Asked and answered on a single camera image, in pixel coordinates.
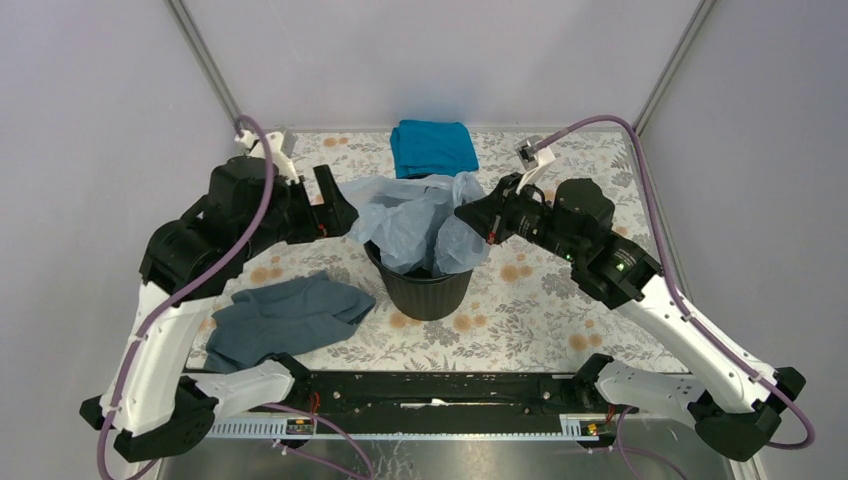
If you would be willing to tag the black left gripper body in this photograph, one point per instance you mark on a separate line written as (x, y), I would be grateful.
(291, 220)

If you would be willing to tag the grey blue crumpled cloth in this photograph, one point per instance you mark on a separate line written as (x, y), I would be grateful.
(293, 317)

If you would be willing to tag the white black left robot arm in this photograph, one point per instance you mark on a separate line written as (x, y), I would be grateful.
(153, 409)

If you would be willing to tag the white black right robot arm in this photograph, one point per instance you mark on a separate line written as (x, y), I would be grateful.
(732, 400)

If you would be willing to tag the black plastic trash bin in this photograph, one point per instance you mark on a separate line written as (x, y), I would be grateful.
(419, 295)

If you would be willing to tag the light blue plastic trash bag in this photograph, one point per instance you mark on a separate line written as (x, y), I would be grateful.
(412, 222)

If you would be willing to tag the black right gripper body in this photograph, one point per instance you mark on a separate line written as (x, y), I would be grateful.
(527, 216)

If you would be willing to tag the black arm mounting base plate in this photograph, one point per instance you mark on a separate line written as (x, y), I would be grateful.
(447, 403)

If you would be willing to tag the bright blue folded cloth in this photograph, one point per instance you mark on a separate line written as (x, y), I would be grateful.
(425, 148)

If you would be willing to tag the floral patterned table mat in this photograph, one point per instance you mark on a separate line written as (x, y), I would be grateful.
(521, 311)

